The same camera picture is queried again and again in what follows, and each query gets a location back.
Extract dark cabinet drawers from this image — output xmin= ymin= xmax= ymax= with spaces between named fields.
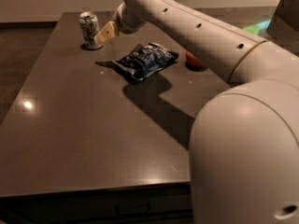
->
xmin=0 ymin=184 xmax=193 ymax=224

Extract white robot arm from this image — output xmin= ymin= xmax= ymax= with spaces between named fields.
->
xmin=96 ymin=0 xmax=299 ymax=224

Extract green white 7up can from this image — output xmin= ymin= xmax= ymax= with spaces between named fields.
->
xmin=79 ymin=11 xmax=102 ymax=49

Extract red apple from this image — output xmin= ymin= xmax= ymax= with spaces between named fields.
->
xmin=186 ymin=51 xmax=205 ymax=68

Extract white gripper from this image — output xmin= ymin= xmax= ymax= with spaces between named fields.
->
xmin=94 ymin=3 xmax=145 ymax=44

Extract dark box at corner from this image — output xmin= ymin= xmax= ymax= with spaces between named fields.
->
xmin=267 ymin=0 xmax=299 ymax=45

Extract blue chip bag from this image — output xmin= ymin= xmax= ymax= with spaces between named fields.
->
xmin=114 ymin=43 xmax=178 ymax=81

